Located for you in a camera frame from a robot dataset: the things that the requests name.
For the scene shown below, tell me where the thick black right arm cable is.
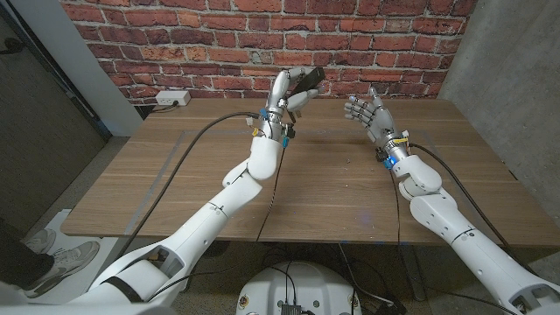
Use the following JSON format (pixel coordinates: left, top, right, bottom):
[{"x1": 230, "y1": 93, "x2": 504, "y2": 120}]
[{"x1": 408, "y1": 142, "x2": 540, "y2": 277}]

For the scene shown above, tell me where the black stapler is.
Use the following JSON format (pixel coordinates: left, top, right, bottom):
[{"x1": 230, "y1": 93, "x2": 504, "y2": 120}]
[{"x1": 289, "y1": 66, "x2": 326, "y2": 100}]

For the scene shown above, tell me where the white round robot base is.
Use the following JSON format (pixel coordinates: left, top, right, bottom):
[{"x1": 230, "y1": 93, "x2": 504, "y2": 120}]
[{"x1": 235, "y1": 261, "x2": 362, "y2": 315}]

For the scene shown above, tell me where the white floor mat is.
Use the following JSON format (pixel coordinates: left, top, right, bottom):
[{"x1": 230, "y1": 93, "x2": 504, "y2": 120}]
[{"x1": 8, "y1": 208, "x2": 119, "y2": 306}]

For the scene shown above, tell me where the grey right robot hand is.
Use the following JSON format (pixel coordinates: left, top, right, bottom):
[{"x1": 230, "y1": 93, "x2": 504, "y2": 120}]
[{"x1": 343, "y1": 86, "x2": 410, "y2": 161}]

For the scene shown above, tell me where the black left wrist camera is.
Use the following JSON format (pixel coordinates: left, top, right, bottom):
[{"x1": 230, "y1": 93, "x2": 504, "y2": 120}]
[{"x1": 279, "y1": 123, "x2": 297, "y2": 148}]

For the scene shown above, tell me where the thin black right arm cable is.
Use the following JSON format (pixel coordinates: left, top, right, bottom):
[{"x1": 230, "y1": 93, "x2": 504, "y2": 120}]
[{"x1": 388, "y1": 169, "x2": 522, "y2": 315}]

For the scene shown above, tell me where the white power strip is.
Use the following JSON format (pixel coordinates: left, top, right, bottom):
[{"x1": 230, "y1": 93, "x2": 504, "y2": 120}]
[{"x1": 155, "y1": 89, "x2": 193, "y2": 107}]

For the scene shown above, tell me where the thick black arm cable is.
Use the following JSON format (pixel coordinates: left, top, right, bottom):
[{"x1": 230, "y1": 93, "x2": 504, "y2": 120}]
[
  {"x1": 115, "y1": 110, "x2": 263, "y2": 260},
  {"x1": 408, "y1": 142, "x2": 540, "y2": 277}
]

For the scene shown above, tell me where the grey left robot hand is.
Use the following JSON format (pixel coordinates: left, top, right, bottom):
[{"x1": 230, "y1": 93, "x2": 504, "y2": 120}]
[{"x1": 260, "y1": 66, "x2": 322, "y2": 140}]

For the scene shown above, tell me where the dark grey door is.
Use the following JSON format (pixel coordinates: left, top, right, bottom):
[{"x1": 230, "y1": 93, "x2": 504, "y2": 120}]
[{"x1": 0, "y1": 8, "x2": 109, "y2": 229}]

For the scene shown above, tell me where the black door handle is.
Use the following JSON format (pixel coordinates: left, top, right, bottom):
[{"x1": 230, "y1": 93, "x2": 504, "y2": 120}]
[{"x1": 0, "y1": 38, "x2": 25, "y2": 56}]

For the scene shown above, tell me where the red brick print backdrop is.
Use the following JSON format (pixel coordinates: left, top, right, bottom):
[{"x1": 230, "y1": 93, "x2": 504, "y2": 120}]
[{"x1": 59, "y1": 0, "x2": 479, "y2": 106}]

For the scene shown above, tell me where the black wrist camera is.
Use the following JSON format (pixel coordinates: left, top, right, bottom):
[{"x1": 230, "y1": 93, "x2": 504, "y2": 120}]
[
  {"x1": 279, "y1": 123, "x2": 297, "y2": 148},
  {"x1": 374, "y1": 148, "x2": 397, "y2": 172}
]

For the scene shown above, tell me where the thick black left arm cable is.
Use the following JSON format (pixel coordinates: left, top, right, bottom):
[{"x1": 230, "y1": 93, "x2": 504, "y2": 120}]
[{"x1": 115, "y1": 110, "x2": 263, "y2": 260}]

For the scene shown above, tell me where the black power adapter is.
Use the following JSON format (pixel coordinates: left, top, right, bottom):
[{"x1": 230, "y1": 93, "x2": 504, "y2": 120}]
[{"x1": 374, "y1": 298, "x2": 408, "y2": 315}]

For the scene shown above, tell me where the white robot torso edge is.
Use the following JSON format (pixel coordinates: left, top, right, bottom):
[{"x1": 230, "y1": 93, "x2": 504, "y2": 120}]
[{"x1": 0, "y1": 302, "x2": 179, "y2": 315}]

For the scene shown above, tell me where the black trouser leg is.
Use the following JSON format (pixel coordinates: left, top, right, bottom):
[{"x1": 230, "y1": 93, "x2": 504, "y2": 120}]
[{"x1": 0, "y1": 217, "x2": 56, "y2": 290}]

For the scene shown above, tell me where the grey sneaker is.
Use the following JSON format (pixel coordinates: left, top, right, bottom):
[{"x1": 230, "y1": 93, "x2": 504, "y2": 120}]
[
  {"x1": 24, "y1": 240, "x2": 102, "y2": 299},
  {"x1": 21, "y1": 227, "x2": 59, "y2": 256}
]

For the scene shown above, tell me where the white floor cable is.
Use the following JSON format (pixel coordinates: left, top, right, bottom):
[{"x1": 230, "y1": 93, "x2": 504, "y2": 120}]
[{"x1": 338, "y1": 242, "x2": 396, "y2": 306}]

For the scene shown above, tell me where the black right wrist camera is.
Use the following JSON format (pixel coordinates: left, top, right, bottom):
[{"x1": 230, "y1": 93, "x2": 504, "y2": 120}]
[{"x1": 374, "y1": 148, "x2": 397, "y2": 172}]

